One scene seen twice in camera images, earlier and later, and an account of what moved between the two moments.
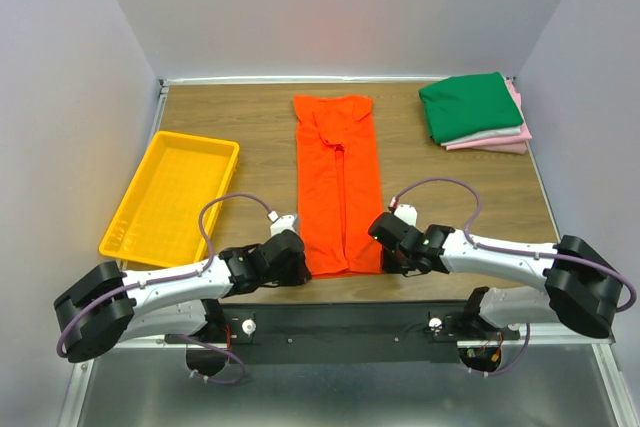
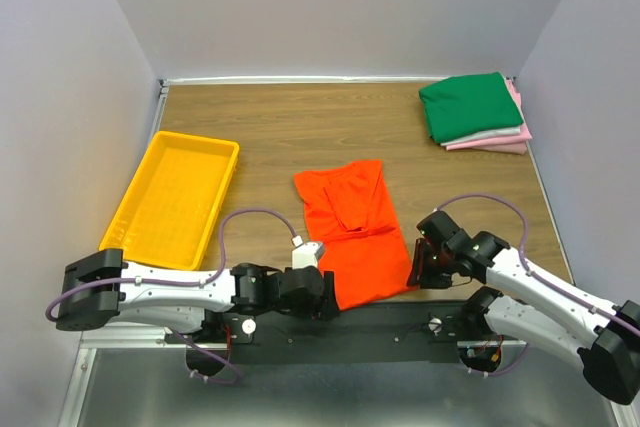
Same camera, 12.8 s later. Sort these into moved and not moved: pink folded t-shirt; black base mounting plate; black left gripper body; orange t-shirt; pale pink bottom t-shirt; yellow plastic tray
Moved: black left gripper body; orange t-shirt
Not moved: yellow plastic tray; pale pink bottom t-shirt; black base mounting plate; pink folded t-shirt
